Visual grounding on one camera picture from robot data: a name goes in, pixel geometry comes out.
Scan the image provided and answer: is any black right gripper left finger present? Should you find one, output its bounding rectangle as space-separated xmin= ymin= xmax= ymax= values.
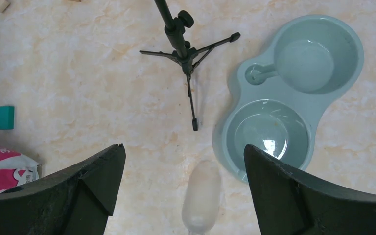
xmin=0 ymin=144 xmax=126 ymax=235

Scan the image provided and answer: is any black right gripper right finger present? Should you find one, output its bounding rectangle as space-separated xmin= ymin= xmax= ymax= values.
xmin=244 ymin=144 xmax=376 ymax=235

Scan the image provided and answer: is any pink pet food bag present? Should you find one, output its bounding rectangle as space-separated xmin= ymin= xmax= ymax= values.
xmin=0 ymin=147 xmax=40 ymax=193

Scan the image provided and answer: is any clear plastic scoop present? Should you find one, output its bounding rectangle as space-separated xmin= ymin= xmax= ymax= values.
xmin=182 ymin=161 xmax=221 ymax=235

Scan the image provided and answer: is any teal double pet bowl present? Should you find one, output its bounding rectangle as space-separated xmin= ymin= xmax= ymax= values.
xmin=212 ymin=15 xmax=364 ymax=183

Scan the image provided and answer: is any teal rectangular block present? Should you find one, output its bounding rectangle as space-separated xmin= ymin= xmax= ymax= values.
xmin=0 ymin=106 xmax=15 ymax=130

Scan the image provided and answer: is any black tripod stand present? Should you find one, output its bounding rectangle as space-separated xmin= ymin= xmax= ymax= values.
xmin=140 ymin=0 xmax=241 ymax=131

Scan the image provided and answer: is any small wooden cube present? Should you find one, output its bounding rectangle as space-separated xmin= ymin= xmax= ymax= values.
xmin=0 ymin=0 xmax=10 ymax=13

